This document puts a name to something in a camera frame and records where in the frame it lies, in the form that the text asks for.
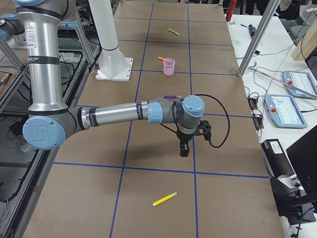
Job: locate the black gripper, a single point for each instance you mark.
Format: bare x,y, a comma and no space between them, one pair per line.
183,138

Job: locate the yellow highlighter pen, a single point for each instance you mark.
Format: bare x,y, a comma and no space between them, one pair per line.
164,199

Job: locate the purple highlighter pen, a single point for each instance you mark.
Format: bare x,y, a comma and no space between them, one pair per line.
172,96

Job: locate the green highlighter pen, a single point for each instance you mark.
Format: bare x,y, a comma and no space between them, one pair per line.
174,32

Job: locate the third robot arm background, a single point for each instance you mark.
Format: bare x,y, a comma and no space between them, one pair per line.
11,28

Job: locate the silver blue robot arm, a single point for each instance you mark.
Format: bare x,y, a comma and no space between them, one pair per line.
51,121

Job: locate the small circuit board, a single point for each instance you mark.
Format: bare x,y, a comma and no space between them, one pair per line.
253,102

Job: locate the black cardboard box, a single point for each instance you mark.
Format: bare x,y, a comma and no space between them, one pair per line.
275,159

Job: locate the near teach pendant tablet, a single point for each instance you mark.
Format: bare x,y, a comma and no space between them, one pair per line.
284,111

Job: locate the teach pendant tablet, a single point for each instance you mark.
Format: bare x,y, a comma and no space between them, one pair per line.
284,111
301,80

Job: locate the metal reacher grabber stick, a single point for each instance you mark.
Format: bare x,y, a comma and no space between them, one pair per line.
252,68

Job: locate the black monitor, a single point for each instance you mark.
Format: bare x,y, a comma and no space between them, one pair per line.
303,158

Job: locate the far teach pendant tablet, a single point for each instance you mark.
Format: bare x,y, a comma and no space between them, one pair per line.
301,80

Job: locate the blue folded umbrella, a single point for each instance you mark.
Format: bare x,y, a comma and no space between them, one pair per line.
252,30

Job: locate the wooden board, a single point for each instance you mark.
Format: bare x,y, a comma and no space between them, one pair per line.
309,41

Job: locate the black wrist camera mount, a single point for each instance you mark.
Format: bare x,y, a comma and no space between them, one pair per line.
204,129

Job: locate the white pedestal column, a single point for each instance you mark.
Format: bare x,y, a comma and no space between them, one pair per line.
113,65

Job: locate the aluminium frame post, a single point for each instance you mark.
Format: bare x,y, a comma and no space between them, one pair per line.
264,22

